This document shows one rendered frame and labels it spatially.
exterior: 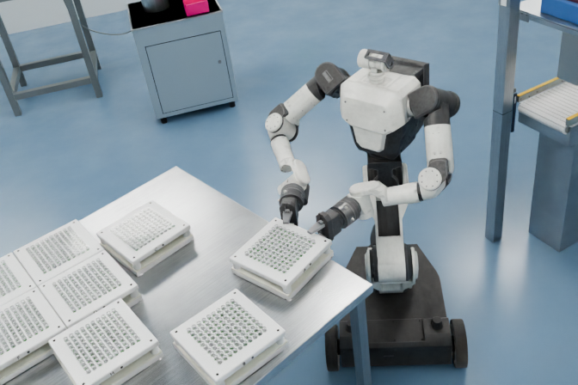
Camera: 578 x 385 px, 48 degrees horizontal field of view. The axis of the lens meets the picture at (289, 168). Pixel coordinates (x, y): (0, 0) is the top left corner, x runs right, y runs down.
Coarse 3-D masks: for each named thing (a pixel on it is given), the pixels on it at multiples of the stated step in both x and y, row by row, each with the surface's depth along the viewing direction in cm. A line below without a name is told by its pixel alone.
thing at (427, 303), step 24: (360, 264) 308; (432, 288) 290; (384, 312) 282; (408, 312) 280; (432, 312) 279; (384, 336) 269; (408, 336) 267; (432, 336) 264; (384, 360) 270; (408, 360) 269; (432, 360) 268
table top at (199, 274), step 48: (144, 192) 263; (192, 192) 259; (96, 240) 241; (240, 240) 231; (144, 288) 217; (192, 288) 214; (240, 288) 211; (336, 288) 206; (288, 336) 192; (48, 384) 189; (144, 384) 184; (192, 384) 182; (240, 384) 180
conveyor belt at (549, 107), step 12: (564, 84) 299; (540, 96) 293; (552, 96) 291; (564, 96) 290; (576, 96) 289; (528, 108) 287; (540, 108) 284; (552, 108) 283; (564, 108) 282; (576, 108) 281; (540, 120) 282; (552, 120) 277; (564, 120) 274; (564, 132) 273
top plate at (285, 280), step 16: (272, 224) 225; (288, 224) 224; (256, 240) 219; (320, 240) 215; (240, 256) 213; (256, 256) 212; (288, 256) 210; (304, 256) 210; (256, 272) 207; (272, 272) 205; (288, 272) 204
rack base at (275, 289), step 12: (312, 264) 213; (324, 264) 215; (240, 276) 215; (252, 276) 212; (300, 276) 209; (312, 276) 211; (264, 288) 209; (276, 288) 206; (300, 288) 207; (288, 300) 204
